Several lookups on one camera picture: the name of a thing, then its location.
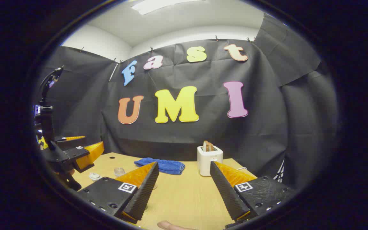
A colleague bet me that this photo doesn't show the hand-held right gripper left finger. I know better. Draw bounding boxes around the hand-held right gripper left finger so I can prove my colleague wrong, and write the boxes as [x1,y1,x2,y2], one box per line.
[76,161,160,224]

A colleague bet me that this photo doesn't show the black backdrop cloth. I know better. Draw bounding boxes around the black backdrop cloth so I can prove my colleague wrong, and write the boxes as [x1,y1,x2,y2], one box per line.
[35,13,339,189]

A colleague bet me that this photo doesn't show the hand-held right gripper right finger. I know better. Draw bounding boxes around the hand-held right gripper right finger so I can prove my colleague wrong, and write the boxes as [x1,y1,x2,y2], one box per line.
[210,161,296,229]

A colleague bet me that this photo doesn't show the white patterned dark object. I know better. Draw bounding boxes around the white patterned dark object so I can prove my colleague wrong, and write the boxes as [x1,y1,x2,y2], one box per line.
[273,158,286,183]

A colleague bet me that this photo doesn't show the white toaster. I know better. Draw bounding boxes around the white toaster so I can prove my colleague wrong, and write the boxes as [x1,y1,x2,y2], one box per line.
[197,145,224,177]

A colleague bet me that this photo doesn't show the blue towel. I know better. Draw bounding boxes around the blue towel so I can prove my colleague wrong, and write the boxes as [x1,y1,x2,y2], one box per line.
[134,157,186,175]

